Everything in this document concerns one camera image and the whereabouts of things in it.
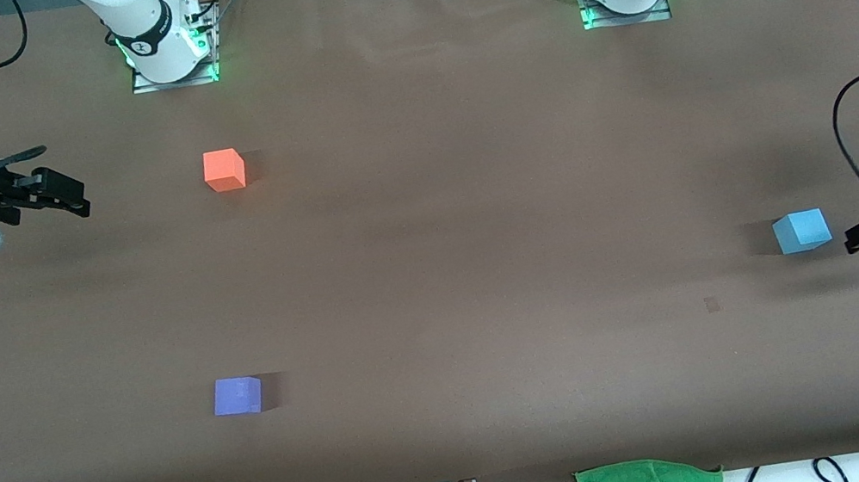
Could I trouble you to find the blue block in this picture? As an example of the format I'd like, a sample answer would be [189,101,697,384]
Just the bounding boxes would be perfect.
[771,206,835,256]

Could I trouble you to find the orange block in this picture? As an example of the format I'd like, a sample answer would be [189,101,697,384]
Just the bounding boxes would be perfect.
[201,146,250,195]

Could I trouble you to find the purple block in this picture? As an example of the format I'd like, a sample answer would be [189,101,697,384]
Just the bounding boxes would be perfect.
[209,373,268,421]

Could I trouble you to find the brown table cover sheet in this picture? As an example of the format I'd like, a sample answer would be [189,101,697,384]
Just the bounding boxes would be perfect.
[0,0,859,482]

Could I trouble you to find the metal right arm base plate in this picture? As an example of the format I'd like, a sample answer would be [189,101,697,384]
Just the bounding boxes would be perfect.
[120,0,227,96]

